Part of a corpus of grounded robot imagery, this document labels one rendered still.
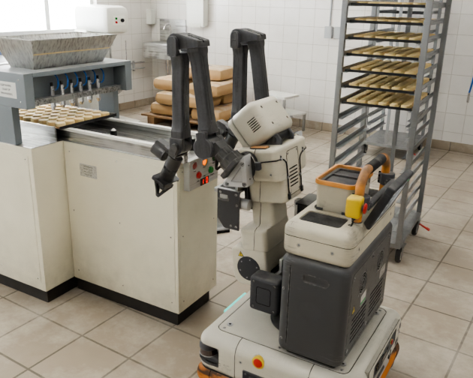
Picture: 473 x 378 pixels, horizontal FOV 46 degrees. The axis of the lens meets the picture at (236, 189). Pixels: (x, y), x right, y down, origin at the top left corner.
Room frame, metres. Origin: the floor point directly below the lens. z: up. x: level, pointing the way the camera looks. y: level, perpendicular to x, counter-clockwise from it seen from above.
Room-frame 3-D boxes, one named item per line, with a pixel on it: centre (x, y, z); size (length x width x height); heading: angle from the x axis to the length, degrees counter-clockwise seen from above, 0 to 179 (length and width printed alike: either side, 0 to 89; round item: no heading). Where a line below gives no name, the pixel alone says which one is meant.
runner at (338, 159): (3.48, -0.75, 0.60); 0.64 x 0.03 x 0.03; 152
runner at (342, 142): (3.48, -0.75, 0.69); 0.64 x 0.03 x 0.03; 152
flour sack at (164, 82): (6.96, 0.70, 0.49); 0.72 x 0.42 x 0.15; 148
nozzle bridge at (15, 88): (2.85, 0.92, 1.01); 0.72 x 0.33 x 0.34; 150
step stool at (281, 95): (6.48, -0.51, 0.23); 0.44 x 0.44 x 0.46; 49
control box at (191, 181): (2.42, 0.16, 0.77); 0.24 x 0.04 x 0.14; 150
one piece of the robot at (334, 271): (1.92, -0.37, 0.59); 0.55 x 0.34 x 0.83; 150
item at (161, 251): (2.60, 0.48, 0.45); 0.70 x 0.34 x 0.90; 60
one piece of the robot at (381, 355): (1.82, -0.59, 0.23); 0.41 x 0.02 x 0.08; 150
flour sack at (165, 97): (6.62, 0.61, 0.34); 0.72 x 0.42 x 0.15; 62
